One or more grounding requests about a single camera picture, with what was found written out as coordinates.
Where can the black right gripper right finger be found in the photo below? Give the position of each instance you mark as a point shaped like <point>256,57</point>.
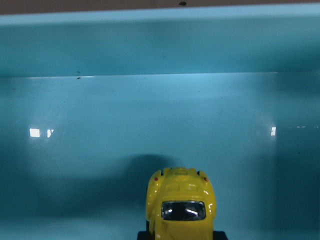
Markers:
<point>219,235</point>

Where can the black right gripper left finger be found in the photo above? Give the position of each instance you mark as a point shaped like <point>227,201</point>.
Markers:
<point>143,235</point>

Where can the yellow beetle toy car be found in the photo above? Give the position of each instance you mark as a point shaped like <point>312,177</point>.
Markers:
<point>180,205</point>

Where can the turquoise plastic bin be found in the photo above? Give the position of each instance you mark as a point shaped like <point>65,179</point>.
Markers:
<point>93,103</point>

